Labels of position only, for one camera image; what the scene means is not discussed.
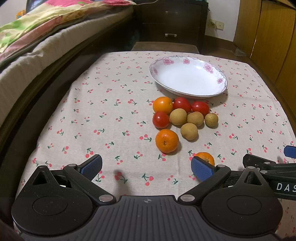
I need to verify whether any colourful floral quilt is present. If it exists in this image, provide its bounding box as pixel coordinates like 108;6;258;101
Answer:
1;1;135;68

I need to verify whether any cherry print tablecloth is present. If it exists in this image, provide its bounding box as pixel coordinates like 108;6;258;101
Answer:
21;52;295;196

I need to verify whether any oblong red tomato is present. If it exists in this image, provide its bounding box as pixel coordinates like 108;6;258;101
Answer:
191;101;210;116

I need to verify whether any wall power outlet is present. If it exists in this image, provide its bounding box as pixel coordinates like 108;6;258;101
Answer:
208;19;224;30

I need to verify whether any metal drawer handle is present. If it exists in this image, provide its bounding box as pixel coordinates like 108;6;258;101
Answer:
165;33;177;38

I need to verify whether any white floral plate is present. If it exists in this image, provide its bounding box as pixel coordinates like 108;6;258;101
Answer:
149;55;228;99

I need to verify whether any round red cherry tomato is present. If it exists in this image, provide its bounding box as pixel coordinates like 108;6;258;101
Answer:
152;111;170;129

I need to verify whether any brown wooden wardrobe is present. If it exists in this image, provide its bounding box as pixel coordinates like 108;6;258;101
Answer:
234;1;295;115

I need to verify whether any smooth orange fruit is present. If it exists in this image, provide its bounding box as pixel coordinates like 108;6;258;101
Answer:
152;96;173;114

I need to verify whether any large tan longan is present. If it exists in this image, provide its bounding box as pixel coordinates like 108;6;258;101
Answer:
170;108;187;126

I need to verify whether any brown wooden stool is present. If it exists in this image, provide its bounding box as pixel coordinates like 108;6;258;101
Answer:
132;42;199;54

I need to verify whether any mandarin orange with stem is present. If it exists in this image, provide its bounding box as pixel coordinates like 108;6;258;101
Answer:
155;129;179;153

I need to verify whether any beige mattress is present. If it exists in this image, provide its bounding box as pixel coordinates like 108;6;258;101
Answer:
1;6;132;123

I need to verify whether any dark wooden nightstand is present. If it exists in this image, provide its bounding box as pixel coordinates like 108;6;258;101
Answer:
133;0;208;52

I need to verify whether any red tomato with calyx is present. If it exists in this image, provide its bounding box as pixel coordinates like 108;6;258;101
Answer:
173;97;192;113

